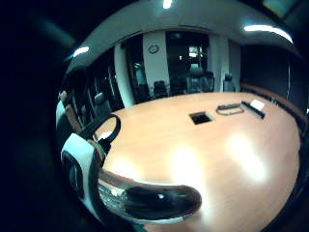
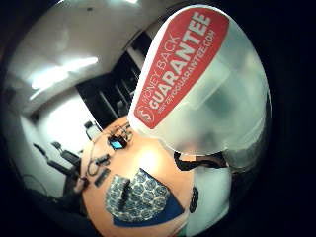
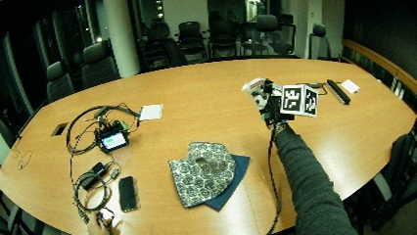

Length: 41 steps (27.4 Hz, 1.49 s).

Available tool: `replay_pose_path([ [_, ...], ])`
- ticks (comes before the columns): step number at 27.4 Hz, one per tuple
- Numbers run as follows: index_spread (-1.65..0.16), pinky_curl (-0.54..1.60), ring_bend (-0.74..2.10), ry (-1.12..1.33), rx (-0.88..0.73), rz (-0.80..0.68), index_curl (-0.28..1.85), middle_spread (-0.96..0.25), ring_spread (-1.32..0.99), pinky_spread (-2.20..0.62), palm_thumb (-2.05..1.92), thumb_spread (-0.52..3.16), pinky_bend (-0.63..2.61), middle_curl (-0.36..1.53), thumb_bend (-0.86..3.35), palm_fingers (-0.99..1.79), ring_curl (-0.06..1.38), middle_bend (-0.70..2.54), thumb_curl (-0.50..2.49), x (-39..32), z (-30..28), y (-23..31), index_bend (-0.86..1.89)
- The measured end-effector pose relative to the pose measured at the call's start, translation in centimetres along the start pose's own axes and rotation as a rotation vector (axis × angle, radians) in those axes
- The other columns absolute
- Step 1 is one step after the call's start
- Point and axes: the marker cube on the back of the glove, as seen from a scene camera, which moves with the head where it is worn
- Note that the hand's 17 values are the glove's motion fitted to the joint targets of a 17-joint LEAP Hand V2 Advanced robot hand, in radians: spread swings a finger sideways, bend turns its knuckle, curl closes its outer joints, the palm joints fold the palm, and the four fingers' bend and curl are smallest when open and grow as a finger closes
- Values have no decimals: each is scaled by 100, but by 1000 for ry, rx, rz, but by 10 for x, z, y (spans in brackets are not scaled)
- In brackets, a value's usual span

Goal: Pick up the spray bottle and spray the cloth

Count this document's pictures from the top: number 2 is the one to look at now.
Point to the black device with blue screen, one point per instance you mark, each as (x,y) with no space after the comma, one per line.
(116,143)

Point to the white bottle with black cap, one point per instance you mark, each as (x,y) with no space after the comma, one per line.
(91,130)

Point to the flat black rectangular device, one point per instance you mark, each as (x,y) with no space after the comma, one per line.
(102,177)

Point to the black oval clip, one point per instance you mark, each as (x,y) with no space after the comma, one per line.
(194,199)

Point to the dark glass partition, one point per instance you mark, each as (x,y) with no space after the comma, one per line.
(105,95)

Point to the long ceiling light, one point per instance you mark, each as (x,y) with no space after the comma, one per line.
(62,74)

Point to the black office chair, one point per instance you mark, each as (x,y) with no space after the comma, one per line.
(65,158)

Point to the white translucent container red label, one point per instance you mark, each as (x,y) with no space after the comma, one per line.
(210,82)

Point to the small black device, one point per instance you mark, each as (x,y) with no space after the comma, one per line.
(102,159)

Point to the blue white patterned box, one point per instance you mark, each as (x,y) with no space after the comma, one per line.
(115,194)

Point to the the person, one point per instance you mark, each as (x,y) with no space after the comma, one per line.
(212,197)

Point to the blue patterned cloth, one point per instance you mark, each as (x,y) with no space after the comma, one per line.
(154,197)

